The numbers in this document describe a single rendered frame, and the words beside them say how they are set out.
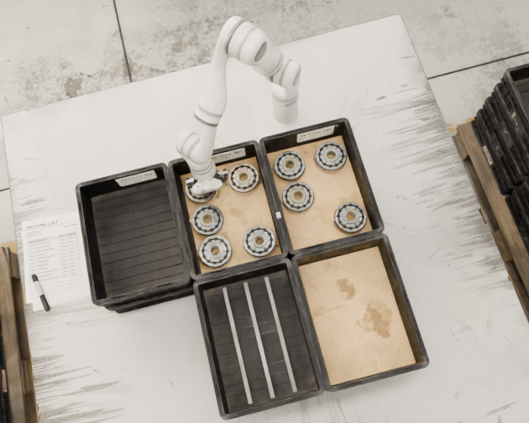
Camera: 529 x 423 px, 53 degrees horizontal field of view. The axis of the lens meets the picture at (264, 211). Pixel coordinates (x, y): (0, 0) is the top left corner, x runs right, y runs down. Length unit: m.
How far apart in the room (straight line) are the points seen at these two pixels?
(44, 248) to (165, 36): 1.55
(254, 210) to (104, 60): 1.66
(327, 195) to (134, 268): 0.67
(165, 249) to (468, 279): 1.00
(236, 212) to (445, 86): 1.60
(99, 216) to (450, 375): 1.24
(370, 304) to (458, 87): 1.61
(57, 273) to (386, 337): 1.12
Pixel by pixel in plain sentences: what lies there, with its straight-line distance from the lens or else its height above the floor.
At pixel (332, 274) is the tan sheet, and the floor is 0.83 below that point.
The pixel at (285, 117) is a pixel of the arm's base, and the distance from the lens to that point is 1.95.
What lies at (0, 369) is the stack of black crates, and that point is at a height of 0.20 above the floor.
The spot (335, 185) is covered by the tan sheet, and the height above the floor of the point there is 0.83.
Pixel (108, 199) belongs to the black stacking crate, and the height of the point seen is 0.83.
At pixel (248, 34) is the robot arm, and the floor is 1.41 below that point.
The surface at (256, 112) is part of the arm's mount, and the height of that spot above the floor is 0.70.
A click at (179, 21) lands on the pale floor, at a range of 3.20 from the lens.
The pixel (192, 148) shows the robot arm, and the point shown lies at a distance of 1.44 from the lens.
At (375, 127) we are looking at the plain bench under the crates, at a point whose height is 0.70.
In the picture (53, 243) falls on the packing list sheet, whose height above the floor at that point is 0.70.
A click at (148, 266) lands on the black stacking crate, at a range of 1.76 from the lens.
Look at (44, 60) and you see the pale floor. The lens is 3.29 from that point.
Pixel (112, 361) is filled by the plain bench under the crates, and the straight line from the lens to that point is 1.88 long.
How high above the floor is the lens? 2.49
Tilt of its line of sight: 72 degrees down
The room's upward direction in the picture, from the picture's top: 9 degrees counter-clockwise
